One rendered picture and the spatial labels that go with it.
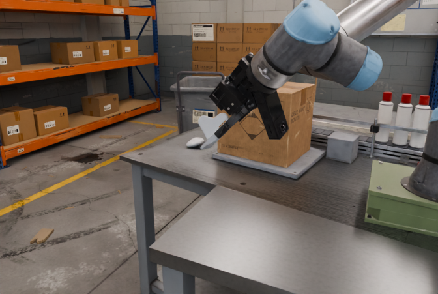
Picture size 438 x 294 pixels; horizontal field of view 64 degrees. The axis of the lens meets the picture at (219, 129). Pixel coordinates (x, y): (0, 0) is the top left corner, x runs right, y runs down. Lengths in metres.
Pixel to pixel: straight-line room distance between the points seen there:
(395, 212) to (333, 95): 5.00
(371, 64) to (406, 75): 5.23
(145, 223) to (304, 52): 1.16
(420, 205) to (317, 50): 0.56
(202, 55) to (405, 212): 4.11
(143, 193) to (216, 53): 3.49
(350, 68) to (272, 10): 5.50
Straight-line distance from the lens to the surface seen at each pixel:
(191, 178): 1.23
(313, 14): 0.56
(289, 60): 0.59
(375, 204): 1.02
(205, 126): 0.71
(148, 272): 1.71
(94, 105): 4.95
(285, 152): 1.26
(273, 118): 0.68
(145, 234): 1.60
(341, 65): 0.61
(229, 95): 0.68
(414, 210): 1.03
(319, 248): 0.90
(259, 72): 0.62
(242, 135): 1.32
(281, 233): 0.94
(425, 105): 1.53
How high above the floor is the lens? 1.33
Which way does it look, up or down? 16 degrees down
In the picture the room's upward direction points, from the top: straight up
